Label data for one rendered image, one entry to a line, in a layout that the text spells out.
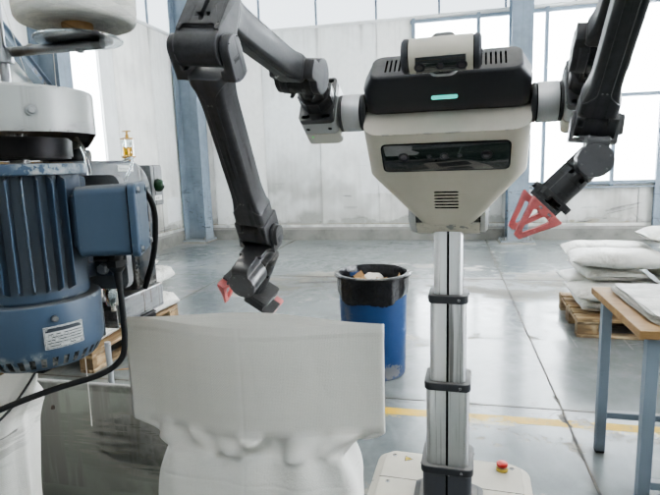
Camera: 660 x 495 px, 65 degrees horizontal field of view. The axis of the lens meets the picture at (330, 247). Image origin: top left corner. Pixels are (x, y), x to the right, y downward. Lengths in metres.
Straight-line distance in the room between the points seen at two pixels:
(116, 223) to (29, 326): 0.15
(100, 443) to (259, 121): 8.17
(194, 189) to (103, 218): 9.04
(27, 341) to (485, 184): 1.02
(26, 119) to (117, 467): 1.21
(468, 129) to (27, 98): 0.88
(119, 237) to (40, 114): 0.16
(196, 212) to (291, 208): 1.72
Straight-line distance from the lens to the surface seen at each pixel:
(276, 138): 9.36
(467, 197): 1.36
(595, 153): 0.98
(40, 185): 0.69
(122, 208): 0.68
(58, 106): 0.68
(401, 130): 1.25
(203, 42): 0.85
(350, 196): 9.05
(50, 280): 0.70
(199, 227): 9.74
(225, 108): 0.89
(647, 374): 2.09
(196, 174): 9.68
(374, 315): 3.12
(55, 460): 1.82
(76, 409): 1.70
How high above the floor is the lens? 1.32
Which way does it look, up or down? 9 degrees down
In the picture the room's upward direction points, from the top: 2 degrees counter-clockwise
